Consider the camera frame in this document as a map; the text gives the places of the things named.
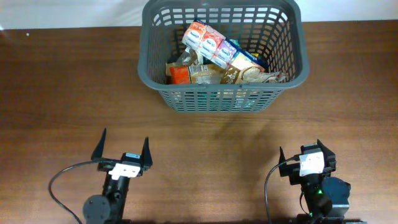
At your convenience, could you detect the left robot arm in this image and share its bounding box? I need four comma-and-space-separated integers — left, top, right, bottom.
83, 131, 153, 224

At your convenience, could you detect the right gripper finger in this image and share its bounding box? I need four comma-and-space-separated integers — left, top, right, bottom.
317, 139, 330, 154
279, 147, 288, 176

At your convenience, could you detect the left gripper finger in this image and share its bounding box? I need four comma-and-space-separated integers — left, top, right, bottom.
91, 128, 106, 161
141, 137, 153, 170

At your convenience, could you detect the beige brown snack bag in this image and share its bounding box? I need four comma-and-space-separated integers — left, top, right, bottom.
165, 47, 203, 77
220, 52, 287, 84

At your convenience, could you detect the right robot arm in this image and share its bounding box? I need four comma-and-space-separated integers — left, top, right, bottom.
279, 140, 363, 224

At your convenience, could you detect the grey plastic basket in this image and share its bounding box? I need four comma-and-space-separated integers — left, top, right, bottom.
137, 0, 309, 113

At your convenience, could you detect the red spaghetti packet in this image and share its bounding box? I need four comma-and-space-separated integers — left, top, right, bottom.
169, 63, 224, 85

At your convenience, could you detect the multicolour tissue multipack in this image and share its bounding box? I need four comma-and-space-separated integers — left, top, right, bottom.
182, 19, 268, 72

